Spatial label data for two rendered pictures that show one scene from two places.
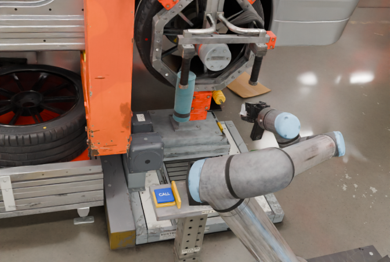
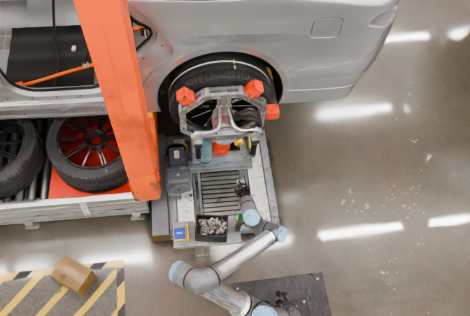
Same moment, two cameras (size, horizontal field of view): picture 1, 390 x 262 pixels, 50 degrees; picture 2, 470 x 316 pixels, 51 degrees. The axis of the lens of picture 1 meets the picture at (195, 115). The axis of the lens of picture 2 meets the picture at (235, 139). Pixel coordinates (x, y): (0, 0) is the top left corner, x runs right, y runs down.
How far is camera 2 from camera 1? 1.78 m
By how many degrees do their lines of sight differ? 25
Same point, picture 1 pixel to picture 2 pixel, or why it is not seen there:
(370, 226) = (348, 240)
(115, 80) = (144, 174)
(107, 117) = (141, 187)
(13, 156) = (87, 186)
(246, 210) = not seen: hidden behind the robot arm
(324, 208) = (318, 220)
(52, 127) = (111, 170)
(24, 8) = (86, 94)
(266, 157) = (203, 278)
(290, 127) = (252, 220)
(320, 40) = (329, 98)
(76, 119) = not seen: hidden behind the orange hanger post
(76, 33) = not seen: hidden behind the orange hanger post
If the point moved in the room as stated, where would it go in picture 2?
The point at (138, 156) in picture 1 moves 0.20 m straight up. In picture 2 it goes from (172, 187) to (170, 175)
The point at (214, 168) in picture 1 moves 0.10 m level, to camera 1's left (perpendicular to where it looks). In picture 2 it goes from (179, 275) to (159, 270)
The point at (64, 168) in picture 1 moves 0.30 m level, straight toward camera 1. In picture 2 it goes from (119, 198) to (120, 242)
